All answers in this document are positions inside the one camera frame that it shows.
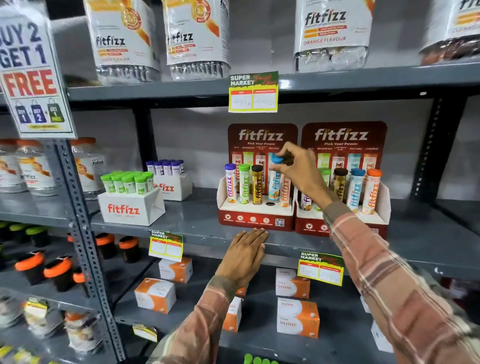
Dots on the grey metal shelf rack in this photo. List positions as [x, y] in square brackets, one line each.
[80, 228]
[187, 223]

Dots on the yellow green price label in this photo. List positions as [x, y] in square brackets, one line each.
[321, 269]
[254, 93]
[145, 332]
[165, 246]

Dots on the large white label jar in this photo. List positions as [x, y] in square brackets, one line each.
[122, 37]
[332, 33]
[197, 37]

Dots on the white paper offer sign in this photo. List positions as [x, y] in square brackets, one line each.
[32, 75]

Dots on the person's right forearm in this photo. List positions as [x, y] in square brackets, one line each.
[393, 296]

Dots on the group of green cap tubes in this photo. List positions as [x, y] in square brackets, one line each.
[127, 182]

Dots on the person's left forearm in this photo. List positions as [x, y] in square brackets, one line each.
[198, 326]

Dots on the orange lid clear jar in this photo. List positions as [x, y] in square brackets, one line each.
[89, 167]
[36, 168]
[9, 167]

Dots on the purple cap tablet tube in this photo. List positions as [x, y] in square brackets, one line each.
[230, 185]

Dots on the person's left little finger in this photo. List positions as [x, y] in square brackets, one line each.
[235, 240]

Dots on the large jar with dark contents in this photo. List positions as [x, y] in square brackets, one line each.
[453, 33]

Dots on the purple label tablet tube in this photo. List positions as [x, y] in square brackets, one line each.
[305, 202]

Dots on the red cardboard display stand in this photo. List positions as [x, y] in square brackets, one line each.
[345, 137]
[255, 217]

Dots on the black bottle orange lid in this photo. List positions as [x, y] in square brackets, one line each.
[106, 245]
[59, 274]
[30, 267]
[130, 249]
[80, 280]

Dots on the orange cap tablet tube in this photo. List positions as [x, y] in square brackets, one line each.
[371, 193]

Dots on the clear plastic snack jar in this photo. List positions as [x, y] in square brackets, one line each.
[8, 312]
[43, 319]
[82, 332]

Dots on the white cardboard tube box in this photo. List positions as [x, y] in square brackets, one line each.
[174, 186]
[129, 209]

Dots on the orange white carton box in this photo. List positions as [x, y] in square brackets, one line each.
[232, 315]
[155, 295]
[292, 284]
[241, 291]
[298, 318]
[175, 270]

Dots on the person's right thumb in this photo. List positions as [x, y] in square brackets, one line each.
[285, 173]

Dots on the person's right hand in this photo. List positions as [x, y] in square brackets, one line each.
[307, 176]

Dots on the green cap tablet tube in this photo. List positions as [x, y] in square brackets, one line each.
[325, 176]
[244, 185]

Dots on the person's left middle finger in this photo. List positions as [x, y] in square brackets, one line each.
[255, 237]

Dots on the row of green caps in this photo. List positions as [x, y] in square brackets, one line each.
[258, 360]

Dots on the black bottle green lid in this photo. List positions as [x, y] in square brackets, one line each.
[3, 230]
[18, 232]
[38, 236]

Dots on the orange label tablet tube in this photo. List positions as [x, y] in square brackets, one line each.
[285, 192]

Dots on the brown cap tablet tube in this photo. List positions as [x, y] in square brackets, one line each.
[340, 184]

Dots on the group of purple cap tubes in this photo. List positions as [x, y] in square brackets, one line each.
[165, 167]

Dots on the gold black tablet tube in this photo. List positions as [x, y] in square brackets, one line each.
[257, 185]

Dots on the blue cap tablet tube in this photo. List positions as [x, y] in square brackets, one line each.
[355, 191]
[274, 183]

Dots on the person's left hand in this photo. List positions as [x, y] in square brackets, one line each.
[242, 258]

